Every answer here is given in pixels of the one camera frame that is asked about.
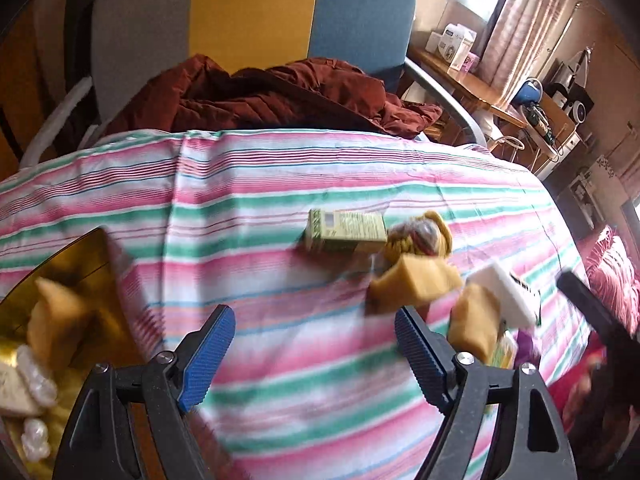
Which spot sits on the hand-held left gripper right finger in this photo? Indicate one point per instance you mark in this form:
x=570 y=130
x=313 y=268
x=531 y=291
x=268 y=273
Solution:
x=420 y=365

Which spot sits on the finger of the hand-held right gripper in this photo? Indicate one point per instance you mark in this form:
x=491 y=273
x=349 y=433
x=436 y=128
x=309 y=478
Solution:
x=590 y=305

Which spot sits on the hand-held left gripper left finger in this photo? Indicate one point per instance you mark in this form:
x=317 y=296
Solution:
x=205 y=360

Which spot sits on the yellow sponge block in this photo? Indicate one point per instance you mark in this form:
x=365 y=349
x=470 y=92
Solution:
x=475 y=325
x=415 y=282

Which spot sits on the purple packet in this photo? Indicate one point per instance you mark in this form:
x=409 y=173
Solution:
x=529 y=347

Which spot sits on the small green packet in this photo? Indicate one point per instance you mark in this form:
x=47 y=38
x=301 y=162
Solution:
x=505 y=352

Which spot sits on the large yellow sponge wedge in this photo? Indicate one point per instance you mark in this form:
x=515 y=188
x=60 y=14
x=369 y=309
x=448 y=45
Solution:
x=60 y=320

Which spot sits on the green box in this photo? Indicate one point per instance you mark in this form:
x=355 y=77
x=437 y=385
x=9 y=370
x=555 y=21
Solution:
x=345 y=230

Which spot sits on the gold tin box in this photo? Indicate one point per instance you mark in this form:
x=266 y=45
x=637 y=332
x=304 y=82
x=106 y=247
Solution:
x=70 y=260

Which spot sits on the white bubble packet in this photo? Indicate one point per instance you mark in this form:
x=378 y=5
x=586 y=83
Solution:
x=35 y=440
x=37 y=377

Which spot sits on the beige carton box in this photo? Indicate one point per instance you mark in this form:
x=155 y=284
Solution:
x=17 y=392

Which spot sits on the pink cushion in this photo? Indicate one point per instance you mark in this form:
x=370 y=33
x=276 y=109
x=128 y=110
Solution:
x=617 y=280

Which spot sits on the cluttered wooden shelf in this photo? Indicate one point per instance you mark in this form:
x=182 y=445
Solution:
x=555 y=130

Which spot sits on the striped bed sheet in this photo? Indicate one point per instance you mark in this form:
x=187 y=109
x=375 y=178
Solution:
x=250 y=185

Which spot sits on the black speaker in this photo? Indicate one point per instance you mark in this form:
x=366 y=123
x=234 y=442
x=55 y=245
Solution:
x=575 y=102

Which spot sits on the blue round object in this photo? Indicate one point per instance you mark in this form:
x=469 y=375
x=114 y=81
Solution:
x=527 y=92

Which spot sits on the wooden desk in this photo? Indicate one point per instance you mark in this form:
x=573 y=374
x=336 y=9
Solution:
x=470 y=87

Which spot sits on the pink box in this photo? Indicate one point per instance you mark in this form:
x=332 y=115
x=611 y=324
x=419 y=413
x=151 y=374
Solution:
x=472 y=62

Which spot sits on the maroon quilted jacket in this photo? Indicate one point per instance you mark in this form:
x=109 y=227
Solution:
x=275 y=95

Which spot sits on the tall white box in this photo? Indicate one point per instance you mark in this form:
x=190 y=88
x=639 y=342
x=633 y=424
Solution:
x=462 y=45

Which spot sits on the patterned curtain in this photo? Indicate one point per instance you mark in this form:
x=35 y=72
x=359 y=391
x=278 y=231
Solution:
x=530 y=20

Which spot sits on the small white box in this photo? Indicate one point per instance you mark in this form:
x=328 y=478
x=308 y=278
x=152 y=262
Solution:
x=440 y=47

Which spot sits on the grey yellow blue chair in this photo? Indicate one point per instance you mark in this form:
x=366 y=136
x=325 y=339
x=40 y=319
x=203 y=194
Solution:
x=250 y=10

